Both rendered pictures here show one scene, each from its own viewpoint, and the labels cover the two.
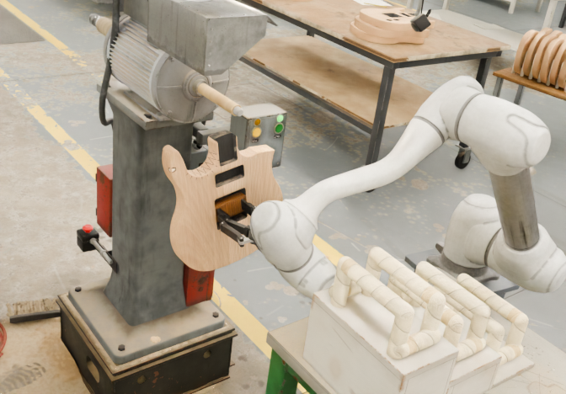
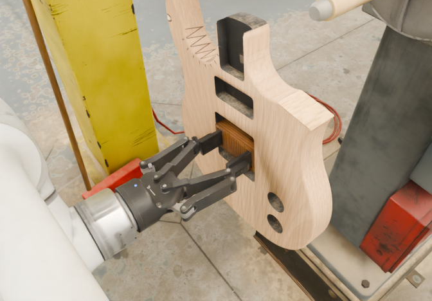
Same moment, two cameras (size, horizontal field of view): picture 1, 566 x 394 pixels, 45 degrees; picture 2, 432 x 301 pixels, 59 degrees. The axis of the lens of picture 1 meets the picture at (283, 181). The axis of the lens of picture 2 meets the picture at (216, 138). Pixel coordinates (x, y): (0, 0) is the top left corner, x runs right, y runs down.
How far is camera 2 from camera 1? 171 cm
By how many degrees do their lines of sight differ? 72
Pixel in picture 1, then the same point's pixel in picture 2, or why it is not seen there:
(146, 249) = (346, 159)
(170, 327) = (324, 238)
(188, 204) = (187, 83)
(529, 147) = not seen: outside the picture
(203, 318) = (353, 271)
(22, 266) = not seen: hidden behind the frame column
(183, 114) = (384, 6)
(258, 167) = (276, 129)
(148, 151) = (387, 56)
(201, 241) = not seen: hidden behind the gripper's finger
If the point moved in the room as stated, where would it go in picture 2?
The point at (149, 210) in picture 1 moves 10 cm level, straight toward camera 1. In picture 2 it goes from (364, 125) to (328, 129)
